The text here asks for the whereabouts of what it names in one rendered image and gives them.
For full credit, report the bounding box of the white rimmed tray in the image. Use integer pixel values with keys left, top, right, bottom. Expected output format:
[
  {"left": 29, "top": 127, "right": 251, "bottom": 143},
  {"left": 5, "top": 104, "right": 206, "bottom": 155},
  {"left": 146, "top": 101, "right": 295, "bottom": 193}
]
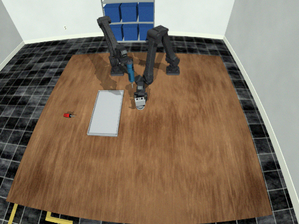
[{"left": 87, "top": 90, "right": 124, "bottom": 137}]

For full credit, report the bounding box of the dark grey cylinder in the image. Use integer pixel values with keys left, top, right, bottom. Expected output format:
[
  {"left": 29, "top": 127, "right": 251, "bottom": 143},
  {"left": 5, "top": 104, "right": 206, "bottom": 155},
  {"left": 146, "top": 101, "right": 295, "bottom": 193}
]
[{"left": 136, "top": 105, "right": 144, "bottom": 110}]

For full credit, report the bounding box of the grey l-shaped bracket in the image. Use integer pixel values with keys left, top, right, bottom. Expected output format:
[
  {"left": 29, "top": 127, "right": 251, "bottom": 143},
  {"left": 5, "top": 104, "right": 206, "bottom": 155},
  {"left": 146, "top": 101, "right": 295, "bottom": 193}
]
[{"left": 135, "top": 97, "right": 145, "bottom": 106}]

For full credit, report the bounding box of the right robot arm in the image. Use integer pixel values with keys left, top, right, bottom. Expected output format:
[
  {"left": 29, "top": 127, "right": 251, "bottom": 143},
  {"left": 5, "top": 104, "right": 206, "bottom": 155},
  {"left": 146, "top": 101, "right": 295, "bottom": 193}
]
[{"left": 97, "top": 16, "right": 130, "bottom": 74}]

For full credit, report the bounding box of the blue electric screwdriver barrel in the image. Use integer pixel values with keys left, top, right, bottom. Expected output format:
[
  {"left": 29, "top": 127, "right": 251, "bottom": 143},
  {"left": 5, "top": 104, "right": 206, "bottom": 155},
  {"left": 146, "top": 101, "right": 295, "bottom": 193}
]
[{"left": 127, "top": 60, "right": 135, "bottom": 84}]

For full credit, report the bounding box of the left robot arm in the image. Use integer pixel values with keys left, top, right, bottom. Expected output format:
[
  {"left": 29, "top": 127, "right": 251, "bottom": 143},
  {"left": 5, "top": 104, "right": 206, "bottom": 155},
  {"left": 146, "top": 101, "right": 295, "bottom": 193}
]
[{"left": 134, "top": 25, "right": 180, "bottom": 92}]

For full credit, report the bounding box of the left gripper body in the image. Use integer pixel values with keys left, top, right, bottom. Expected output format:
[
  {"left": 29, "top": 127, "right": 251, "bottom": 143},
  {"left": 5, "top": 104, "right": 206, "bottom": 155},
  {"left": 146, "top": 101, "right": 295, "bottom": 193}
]
[{"left": 134, "top": 92, "right": 147, "bottom": 98}]

